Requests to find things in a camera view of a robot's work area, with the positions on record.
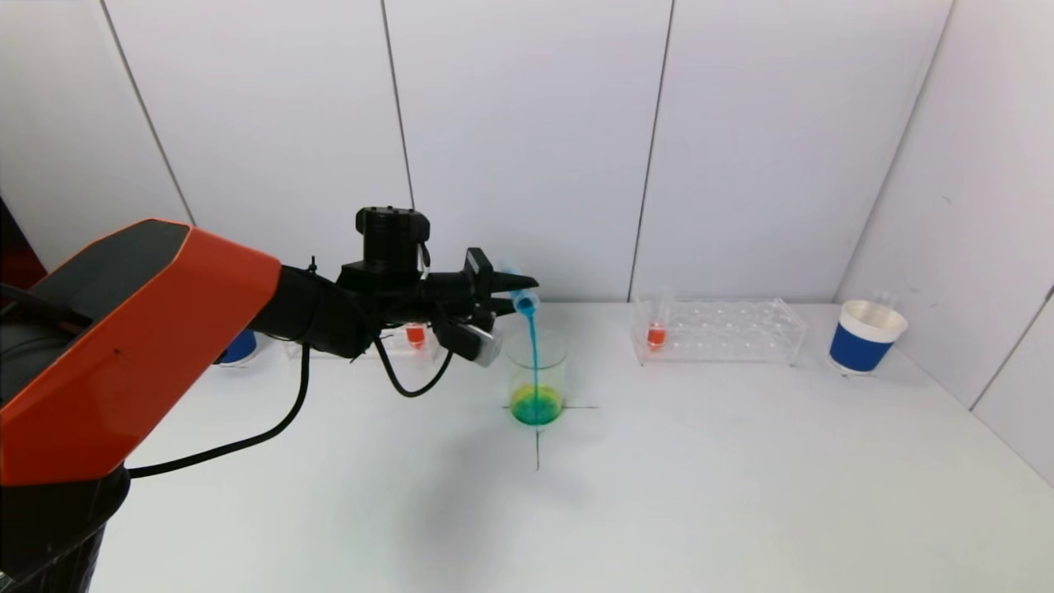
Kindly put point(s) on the test tube with red liquid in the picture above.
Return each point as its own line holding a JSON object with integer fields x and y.
{"x": 655, "y": 336}
{"x": 416, "y": 335}

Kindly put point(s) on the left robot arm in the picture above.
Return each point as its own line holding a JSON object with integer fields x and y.
{"x": 123, "y": 354}

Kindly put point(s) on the clear acrylic test tube rack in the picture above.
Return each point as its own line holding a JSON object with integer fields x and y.
{"x": 725, "y": 342}
{"x": 428, "y": 350}

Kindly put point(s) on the blue and white paper cup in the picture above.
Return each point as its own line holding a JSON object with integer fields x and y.
{"x": 239, "y": 347}
{"x": 860, "y": 346}

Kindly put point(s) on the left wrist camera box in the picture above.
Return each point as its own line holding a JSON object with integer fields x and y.
{"x": 482, "y": 346}

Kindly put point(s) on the clear glass beaker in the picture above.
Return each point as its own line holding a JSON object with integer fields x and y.
{"x": 537, "y": 408}

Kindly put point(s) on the clear graduated test tube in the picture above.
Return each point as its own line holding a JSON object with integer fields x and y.
{"x": 885, "y": 299}

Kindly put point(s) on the black office chair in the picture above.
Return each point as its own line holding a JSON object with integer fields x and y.
{"x": 12, "y": 255}

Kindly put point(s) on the test tube with blue liquid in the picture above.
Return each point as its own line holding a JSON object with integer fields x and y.
{"x": 525, "y": 301}

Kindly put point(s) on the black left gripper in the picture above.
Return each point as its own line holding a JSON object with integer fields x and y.
{"x": 478, "y": 284}

